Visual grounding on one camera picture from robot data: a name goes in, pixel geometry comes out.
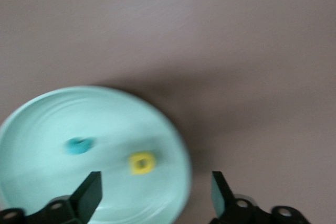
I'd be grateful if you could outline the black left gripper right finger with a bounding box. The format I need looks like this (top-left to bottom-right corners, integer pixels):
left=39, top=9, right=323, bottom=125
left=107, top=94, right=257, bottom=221
left=209, top=171, right=310, bottom=224

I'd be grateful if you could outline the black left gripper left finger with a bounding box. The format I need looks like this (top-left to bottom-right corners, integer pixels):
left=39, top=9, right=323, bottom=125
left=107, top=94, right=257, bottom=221
left=0, top=171, right=103, bottom=224

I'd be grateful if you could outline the teal foam letter c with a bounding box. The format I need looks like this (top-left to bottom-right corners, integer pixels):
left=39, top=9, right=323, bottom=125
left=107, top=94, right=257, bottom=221
left=64, top=137, right=95, bottom=155

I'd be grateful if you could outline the yellow foam letter o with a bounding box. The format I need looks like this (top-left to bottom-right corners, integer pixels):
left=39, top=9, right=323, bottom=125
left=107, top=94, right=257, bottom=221
left=128, top=152, right=156, bottom=175

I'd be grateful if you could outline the green round plate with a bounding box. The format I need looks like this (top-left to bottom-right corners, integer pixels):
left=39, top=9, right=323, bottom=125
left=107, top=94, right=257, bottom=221
left=0, top=85, right=192, bottom=224

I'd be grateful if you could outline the brown table cover sheet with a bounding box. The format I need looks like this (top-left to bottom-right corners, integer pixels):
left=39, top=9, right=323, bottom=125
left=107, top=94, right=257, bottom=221
left=0, top=0, right=336, bottom=224

